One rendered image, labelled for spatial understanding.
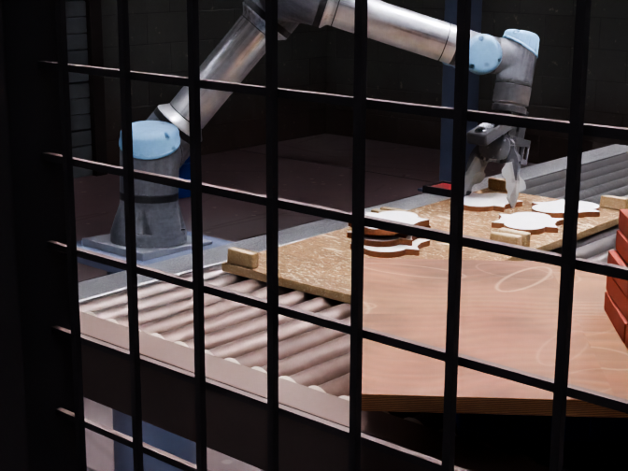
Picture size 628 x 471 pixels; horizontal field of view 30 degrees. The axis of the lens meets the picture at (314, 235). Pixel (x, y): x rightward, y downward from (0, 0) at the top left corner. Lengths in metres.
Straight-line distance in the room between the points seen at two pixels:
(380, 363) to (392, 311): 0.18
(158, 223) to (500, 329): 1.09
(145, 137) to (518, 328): 1.12
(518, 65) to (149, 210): 0.80
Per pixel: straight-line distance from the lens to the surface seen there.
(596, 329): 1.36
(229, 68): 2.40
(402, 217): 2.10
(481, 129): 2.37
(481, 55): 2.28
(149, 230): 2.29
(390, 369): 1.20
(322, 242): 2.11
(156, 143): 2.28
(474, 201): 2.42
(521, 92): 2.44
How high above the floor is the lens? 1.46
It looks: 14 degrees down
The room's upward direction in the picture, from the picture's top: straight up
